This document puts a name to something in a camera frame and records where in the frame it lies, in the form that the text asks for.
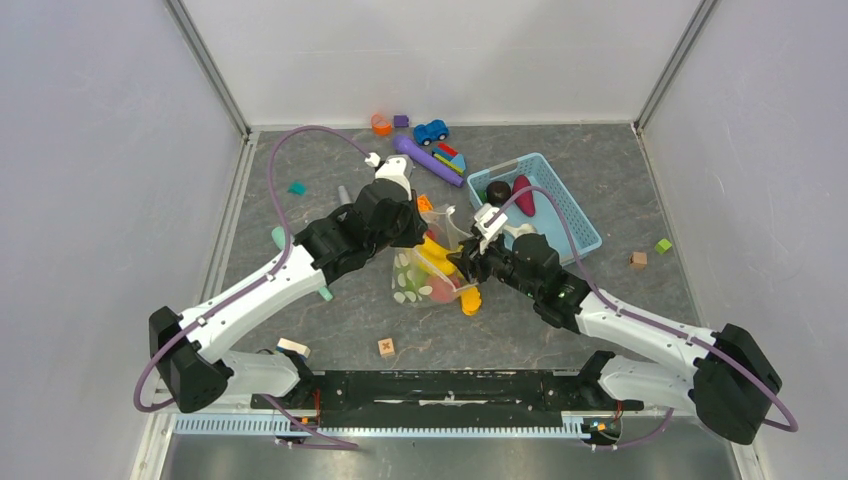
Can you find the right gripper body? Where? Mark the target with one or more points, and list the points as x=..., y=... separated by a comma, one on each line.
x=496, y=261

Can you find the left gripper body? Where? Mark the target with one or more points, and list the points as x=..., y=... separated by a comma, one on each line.
x=406, y=231

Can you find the yellow banana bunch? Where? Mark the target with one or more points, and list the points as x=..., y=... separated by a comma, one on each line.
x=432, y=258

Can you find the clear dotted zip bag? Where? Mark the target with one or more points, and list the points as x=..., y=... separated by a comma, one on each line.
x=442, y=229

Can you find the green cabbage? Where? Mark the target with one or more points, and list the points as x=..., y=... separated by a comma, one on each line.
x=411, y=286

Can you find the light blue plastic basket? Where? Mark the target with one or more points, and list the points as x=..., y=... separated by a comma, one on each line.
x=554, y=220

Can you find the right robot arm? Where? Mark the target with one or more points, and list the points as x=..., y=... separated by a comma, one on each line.
x=723, y=377

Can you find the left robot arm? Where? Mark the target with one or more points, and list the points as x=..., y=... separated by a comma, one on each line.
x=191, y=350

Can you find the yellow oval block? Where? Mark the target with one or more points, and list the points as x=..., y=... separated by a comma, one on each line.
x=470, y=301

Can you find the orange lego brick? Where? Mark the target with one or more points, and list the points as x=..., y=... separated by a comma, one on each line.
x=424, y=204

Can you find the red sweet potato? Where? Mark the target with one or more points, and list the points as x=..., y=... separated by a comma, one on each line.
x=525, y=202

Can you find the purple toy microphone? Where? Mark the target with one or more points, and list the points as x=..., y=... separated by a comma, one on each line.
x=406, y=146

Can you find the dark avocado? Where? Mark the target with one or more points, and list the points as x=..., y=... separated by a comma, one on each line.
x=498, y=192

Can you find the orange shape block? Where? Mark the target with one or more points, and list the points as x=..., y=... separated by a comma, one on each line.
x=380, y=125

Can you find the teal small block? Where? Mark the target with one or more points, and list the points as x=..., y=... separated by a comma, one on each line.
x=297, y=188

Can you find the multicolour block stack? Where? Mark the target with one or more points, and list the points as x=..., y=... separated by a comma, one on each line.
x=449, y=157

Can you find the blue toy car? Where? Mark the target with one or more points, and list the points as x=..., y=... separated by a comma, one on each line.
x=434, y=131

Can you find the brown wooden cube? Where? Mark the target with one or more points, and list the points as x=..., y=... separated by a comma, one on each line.
x=638, y=260

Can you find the teal toy microphone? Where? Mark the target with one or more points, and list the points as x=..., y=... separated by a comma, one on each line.
x=279, y=239

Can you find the wooden cube with cross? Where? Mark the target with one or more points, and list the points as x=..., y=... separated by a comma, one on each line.
x=386, y=347

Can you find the green small cube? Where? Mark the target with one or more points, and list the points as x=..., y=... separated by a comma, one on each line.
x=663, y=246

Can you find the white block with blue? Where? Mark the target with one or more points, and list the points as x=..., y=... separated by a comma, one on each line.
x=288, y=346

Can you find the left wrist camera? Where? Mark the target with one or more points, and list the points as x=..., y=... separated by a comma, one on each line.
x=395, y=168

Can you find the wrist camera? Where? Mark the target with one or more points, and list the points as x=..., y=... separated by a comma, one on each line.
x=488, y=224
x=395, y=168

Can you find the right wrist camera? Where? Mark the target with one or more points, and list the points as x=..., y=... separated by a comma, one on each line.
x=488, y=224

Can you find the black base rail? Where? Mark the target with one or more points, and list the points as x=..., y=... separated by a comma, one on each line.
x=449, y=398

